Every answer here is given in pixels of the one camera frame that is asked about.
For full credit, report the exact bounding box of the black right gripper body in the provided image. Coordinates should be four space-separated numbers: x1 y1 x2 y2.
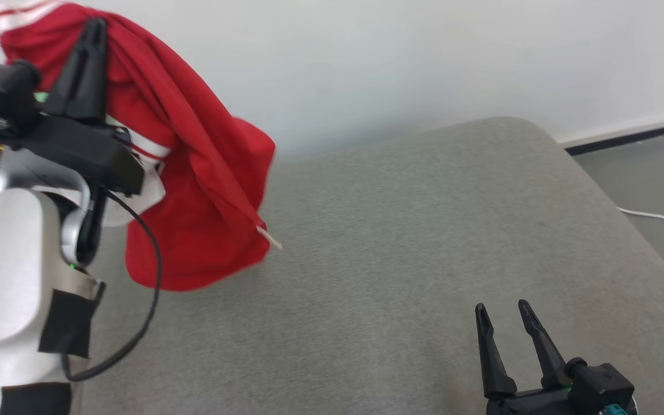
485 357 638 415

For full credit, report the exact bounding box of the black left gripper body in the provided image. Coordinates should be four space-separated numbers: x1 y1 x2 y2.
0 58 146 197

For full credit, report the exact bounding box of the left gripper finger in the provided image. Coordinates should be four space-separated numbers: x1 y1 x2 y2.
47 17 108 122

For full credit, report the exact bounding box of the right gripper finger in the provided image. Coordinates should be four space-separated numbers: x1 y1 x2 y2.
518 299 572 388
475 303 518 399

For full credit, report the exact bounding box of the red jersey with black lettering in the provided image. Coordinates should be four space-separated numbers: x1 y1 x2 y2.
0 0 284 292

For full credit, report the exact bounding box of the black skirting strip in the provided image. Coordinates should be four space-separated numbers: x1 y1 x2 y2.
563 118 664 156

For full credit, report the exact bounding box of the white cable on floor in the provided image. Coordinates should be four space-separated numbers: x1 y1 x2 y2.
617 206 664 240

